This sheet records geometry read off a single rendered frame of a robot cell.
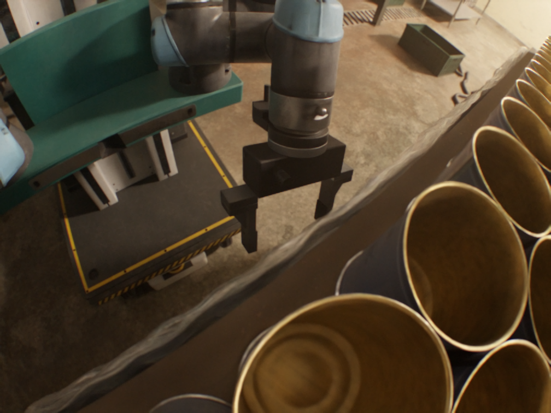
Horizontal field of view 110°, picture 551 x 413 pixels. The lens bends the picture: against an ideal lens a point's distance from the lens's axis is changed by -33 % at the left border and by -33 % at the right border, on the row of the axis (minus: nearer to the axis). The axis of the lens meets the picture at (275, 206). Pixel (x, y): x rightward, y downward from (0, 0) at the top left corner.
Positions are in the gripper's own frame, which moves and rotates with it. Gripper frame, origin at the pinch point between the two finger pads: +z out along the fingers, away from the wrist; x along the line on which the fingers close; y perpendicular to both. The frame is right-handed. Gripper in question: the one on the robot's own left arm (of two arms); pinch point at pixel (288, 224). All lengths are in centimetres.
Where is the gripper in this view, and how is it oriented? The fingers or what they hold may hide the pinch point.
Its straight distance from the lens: 43.9
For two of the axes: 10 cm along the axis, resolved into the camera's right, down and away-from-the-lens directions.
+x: 8.7, -2.6, 4.2
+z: -0.5, 8.0, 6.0
